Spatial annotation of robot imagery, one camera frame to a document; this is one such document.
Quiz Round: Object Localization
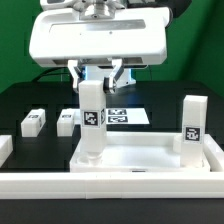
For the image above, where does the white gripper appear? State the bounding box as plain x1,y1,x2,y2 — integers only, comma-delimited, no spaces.
29,7,168,93

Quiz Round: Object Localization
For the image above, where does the white desk tabletop tray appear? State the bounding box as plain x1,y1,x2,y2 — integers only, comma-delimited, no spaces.
70,131,210,173

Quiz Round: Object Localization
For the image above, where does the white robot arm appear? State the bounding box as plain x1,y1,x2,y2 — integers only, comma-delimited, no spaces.
29,0,192,93

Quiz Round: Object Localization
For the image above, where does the white L-shaped obstacle fence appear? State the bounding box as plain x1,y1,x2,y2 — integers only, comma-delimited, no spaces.
0,135,224,199

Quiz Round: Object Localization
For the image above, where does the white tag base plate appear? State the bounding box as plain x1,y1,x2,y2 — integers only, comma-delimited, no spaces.
73,107,151,126

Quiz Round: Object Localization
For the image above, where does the black cable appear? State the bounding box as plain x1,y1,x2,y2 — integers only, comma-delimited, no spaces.
31,67,73,83

